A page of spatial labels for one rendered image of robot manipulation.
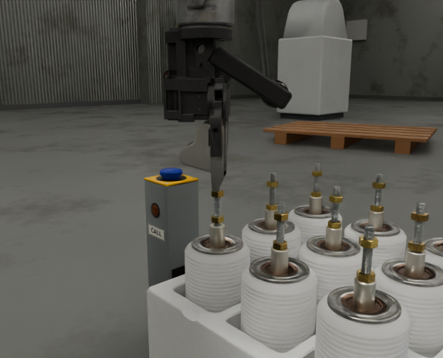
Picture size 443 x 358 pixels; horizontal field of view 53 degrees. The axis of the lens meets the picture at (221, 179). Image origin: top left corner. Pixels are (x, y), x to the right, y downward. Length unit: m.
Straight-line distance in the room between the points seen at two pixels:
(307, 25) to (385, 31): 5.65
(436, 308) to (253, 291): 0.21
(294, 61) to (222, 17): 4.76
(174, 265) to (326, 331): 0.37
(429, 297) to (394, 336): 0.10
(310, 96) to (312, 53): 0.47
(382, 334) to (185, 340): 0.28
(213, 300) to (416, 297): 0.26
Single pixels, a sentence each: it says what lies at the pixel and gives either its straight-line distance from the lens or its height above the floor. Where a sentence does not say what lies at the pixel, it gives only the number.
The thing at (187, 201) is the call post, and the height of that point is 0.28.
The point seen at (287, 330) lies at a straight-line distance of 0.56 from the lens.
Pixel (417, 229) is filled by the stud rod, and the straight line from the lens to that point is 0.59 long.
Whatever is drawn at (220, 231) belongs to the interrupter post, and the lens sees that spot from 0.63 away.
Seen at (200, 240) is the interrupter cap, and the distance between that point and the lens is 0.66.
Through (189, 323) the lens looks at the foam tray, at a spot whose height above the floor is 0.17.
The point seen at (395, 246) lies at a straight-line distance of 0.73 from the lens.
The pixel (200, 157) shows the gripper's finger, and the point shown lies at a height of 0.39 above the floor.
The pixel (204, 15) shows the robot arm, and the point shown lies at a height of 0.56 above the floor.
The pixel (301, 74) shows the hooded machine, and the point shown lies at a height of 0.52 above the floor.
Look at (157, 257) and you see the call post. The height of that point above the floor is 0.17.
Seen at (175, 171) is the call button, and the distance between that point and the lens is 0.77.
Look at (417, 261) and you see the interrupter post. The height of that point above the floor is 0.27.
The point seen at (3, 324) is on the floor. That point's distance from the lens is 1.04.
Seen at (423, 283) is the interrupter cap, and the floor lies 0.25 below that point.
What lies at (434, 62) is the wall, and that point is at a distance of 10.41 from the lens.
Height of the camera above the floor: 0.49
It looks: 13 degrees down
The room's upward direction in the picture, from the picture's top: straight up
